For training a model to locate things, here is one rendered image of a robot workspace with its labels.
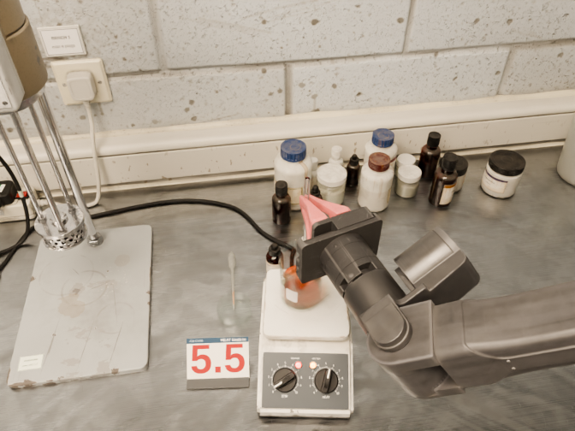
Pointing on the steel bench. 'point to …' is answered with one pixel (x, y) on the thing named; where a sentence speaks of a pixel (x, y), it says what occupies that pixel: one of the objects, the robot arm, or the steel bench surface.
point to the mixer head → (19, 61)
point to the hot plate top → (333, 316)
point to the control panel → (305, 380)
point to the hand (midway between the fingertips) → (305, 202)
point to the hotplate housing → (304, 352)
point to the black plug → (7, 192)
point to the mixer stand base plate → (86, 311)
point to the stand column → (68, 168)
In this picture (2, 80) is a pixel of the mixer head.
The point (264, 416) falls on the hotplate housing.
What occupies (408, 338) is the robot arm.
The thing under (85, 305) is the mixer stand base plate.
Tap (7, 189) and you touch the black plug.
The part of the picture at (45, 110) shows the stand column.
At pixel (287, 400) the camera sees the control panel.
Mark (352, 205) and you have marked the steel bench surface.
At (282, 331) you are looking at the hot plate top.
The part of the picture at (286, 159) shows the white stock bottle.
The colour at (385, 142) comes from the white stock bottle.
